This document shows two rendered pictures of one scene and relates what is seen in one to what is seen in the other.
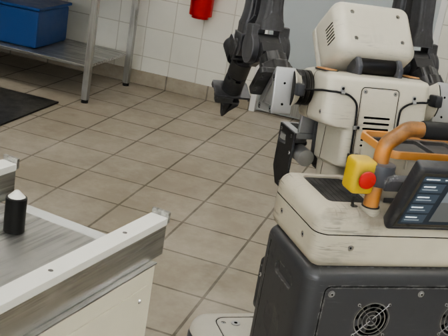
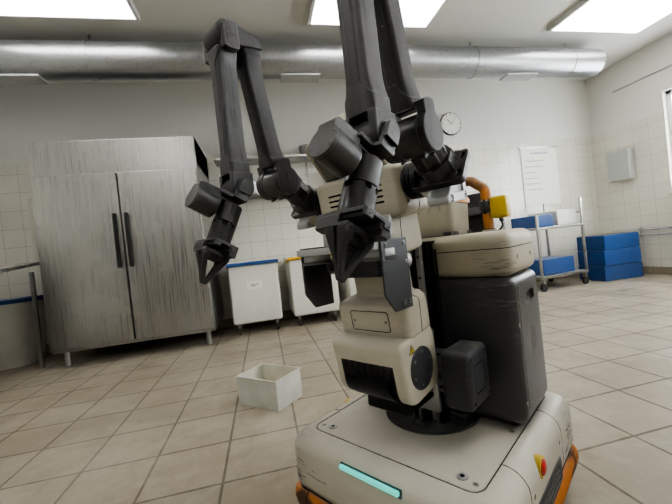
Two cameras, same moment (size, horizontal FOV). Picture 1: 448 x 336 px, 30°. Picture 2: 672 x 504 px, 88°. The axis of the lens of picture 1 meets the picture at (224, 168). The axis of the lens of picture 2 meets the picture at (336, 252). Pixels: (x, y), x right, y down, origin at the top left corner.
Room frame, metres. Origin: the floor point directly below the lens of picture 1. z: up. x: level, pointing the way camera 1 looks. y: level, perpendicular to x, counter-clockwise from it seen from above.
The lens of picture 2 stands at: (2.54, 0.48, 0.81)
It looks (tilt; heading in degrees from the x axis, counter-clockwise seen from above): 1 degrees down; 244
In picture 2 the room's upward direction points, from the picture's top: 6 degrees counter-clockwise
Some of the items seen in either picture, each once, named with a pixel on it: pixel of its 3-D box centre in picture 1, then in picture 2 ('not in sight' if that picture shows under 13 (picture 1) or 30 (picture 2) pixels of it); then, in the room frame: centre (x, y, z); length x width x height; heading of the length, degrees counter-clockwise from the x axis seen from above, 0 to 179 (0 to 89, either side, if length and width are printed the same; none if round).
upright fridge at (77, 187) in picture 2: not in sight; (140, 249); (2.76, -3.64, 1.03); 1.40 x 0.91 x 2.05; 166
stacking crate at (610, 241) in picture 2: not in sight; (607, 241); (-2.90, -2.14, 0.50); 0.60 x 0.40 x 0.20; 168
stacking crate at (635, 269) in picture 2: not in sight; (610, 270); (-2.90, -2.14, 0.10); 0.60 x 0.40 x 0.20; 163
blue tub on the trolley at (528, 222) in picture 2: not in sight; (531, 222); (-1.79, -2.45, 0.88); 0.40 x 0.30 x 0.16; 79
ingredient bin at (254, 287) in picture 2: not in sight; (255, 294); (1.66, -3.49, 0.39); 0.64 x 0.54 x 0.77; 78
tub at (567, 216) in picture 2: not in sight; (551, 218); (-2.17, -2.42, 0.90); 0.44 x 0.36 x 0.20; 84
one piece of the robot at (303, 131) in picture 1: (331, 150); (354, 264); (2.13, -0.27, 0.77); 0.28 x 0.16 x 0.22; 110
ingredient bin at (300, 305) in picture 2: not in sight; (311, 287); (1.03, -3.33, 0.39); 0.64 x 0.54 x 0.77; 76
